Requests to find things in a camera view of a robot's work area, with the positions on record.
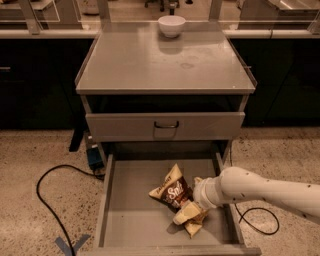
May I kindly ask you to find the black drawer handle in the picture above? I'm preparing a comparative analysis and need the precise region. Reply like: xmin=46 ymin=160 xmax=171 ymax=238
xmin=154 ymin=121 xmax=180 ymax=129

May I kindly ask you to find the grey drawer cabinet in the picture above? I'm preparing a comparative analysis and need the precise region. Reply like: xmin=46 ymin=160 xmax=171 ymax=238
xmin=76 ymin=21 xmax=256 ymax=161

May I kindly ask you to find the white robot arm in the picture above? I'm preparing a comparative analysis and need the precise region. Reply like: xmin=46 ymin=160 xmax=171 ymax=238
xmin=173 ymin=167 xmax=320 ymax=225

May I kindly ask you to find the black cable right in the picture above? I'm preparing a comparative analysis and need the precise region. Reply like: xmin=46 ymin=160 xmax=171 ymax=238
xmin=228 ymin=146 xmax=280 ymax=236

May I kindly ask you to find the blue power box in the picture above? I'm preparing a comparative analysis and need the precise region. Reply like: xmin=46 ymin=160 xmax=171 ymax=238
xmin=86 ymin=147 xmax=104 ymax=170

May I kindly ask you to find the black cable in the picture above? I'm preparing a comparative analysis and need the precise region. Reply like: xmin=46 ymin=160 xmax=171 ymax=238
xmin=35 ymin=164 xmax=106 ymax=256
xmin=228 ymin=146 xmax=280 ymax=236

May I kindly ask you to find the black cable left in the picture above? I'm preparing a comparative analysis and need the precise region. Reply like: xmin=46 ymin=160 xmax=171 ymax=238
xmin=35 ymin=164 xmax=106 ymax=256

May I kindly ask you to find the white bowl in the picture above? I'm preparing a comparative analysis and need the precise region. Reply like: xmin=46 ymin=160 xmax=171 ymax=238
xmin=158 ymin=15 xmax=186 ymax=38

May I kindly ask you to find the brown chip bag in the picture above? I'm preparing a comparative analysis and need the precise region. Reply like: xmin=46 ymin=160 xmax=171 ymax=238
xmin=149 ymin=164 xmax=208 ymax=237

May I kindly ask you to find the blue tape cross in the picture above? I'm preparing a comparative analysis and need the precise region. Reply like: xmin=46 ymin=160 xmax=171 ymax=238
xmin=55 ymin=234 xmax=90 ymax=256

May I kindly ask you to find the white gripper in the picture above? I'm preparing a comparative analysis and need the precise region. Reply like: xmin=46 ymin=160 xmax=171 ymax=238
xmin=173 ymin=177 xmax=219 ymax=225

